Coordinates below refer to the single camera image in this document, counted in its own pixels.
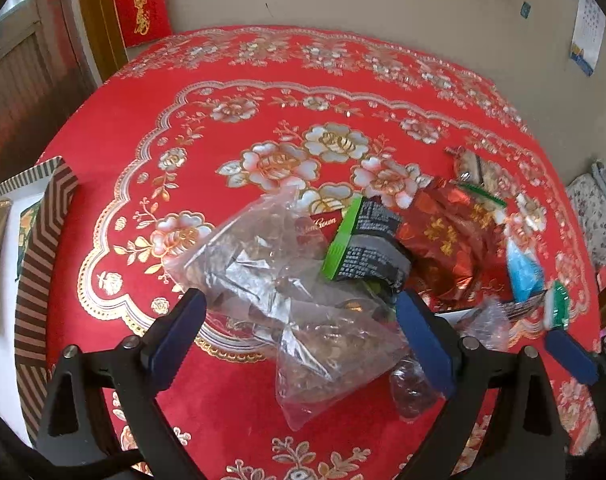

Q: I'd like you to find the wall calendar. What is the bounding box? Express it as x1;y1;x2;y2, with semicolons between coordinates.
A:
570;0;606;77

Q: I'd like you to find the green sauce cup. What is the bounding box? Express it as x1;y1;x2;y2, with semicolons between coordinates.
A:
542;280;570;332

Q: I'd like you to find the blue wrapped candy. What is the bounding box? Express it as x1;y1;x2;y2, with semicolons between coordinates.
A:
506;237;546;303

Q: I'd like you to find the red gold foil snack bag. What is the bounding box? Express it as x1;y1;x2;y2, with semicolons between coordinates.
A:
398;177;509;311

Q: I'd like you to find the black green snack packet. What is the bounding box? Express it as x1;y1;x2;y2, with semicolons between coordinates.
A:
320;196;416;293

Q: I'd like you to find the dark red snack packet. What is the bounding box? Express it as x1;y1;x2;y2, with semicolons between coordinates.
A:
295;211;344;246

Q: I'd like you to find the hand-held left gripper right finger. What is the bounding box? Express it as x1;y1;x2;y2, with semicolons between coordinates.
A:
395;290;571;480

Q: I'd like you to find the brown wrapped candy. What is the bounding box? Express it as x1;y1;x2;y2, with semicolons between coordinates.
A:
445;146;486;183

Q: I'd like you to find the red floral tablecloth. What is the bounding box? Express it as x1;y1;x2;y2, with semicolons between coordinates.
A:
28;25;604;480

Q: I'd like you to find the red gold wall hanging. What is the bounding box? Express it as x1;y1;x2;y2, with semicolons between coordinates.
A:
108;0;174;50

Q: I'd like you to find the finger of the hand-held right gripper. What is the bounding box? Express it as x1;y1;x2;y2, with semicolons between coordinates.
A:
543;332;606;391

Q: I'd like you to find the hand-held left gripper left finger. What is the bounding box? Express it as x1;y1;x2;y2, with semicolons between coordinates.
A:
33;287;209;480

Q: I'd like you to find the green edged snack packet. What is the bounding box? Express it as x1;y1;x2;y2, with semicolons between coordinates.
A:
458;182;508;211

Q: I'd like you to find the clear plastic candy bag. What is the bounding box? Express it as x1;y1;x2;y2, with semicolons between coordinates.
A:
172;186;511;433

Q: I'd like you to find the green printed packet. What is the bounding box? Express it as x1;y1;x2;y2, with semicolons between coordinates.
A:
15;202;44;281

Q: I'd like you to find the striped cardboard box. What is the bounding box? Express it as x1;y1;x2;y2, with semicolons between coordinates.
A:
0;156;80;446

